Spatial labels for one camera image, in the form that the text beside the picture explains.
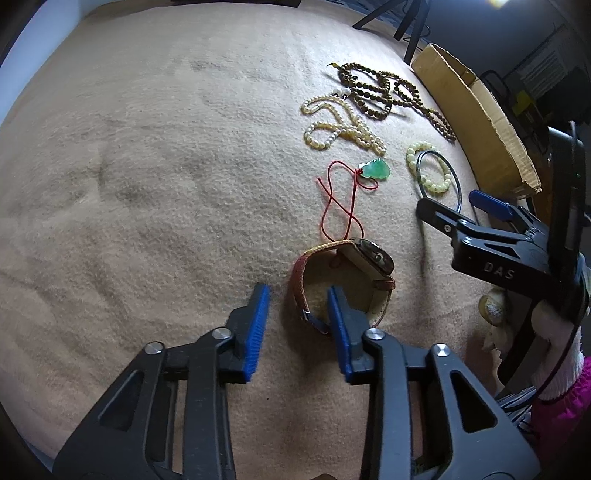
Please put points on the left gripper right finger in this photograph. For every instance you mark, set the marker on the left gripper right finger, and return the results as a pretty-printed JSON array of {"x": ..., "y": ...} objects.
[{"x": 429, "y": 416}]

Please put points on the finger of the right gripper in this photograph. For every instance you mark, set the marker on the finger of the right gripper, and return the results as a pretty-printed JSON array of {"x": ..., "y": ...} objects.
[
  {"x": 516, "y": 217},
  {"x": 448, "y": 221}
]

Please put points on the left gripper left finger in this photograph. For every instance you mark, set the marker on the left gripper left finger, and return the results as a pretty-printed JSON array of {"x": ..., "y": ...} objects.
[{"x": 166, "y": 414}]

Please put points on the dark thin bangle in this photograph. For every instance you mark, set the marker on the dark thin bangle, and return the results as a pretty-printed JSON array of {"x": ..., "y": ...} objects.
[{"x": 437, "y": 187}]

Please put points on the right gloved hand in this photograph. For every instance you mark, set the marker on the right gloved hand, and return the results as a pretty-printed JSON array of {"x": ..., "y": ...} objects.
[{"x": 556, "y": 362}]

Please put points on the cardboard box tray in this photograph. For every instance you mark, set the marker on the cardboard box tray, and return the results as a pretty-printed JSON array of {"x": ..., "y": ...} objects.
[{"x": 499, "y": 160}]

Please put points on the black metal rack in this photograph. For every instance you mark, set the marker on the black metal rack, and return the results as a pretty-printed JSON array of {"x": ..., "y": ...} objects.
[{"x": 520, "y": 109}]

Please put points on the black tripod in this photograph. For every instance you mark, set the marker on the black tripod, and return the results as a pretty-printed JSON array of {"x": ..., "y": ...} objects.
[{"x": 414, "y": 18}]

